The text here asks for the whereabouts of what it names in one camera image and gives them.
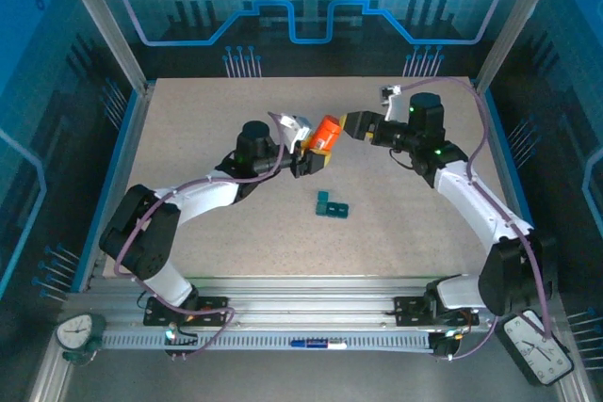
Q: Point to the orange pill bottle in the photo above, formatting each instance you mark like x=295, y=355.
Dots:
x=321, y=139

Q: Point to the teal pill box Wed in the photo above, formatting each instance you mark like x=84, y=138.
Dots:
x=321, y=208

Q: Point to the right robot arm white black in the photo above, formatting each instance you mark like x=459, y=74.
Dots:
x=476, y=204

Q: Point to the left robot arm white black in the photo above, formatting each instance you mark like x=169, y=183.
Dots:
x=202, y=197

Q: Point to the blue table edge strip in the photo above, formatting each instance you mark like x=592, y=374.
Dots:
x=121, y=148
x=503, y=133

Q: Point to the blue white marker pen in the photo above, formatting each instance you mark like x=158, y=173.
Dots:
x=318, y=343

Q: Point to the round green clock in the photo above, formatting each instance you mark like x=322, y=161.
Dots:
x=75, y=331

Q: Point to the aluminium frame post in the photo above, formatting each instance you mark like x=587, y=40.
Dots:
x=517, y=20
x=115, y=35

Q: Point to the aluminium frame rail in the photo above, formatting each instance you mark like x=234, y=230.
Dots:
x=306, y=298

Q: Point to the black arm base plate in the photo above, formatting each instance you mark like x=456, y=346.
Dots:
x=410, y=310
x=214, y=305

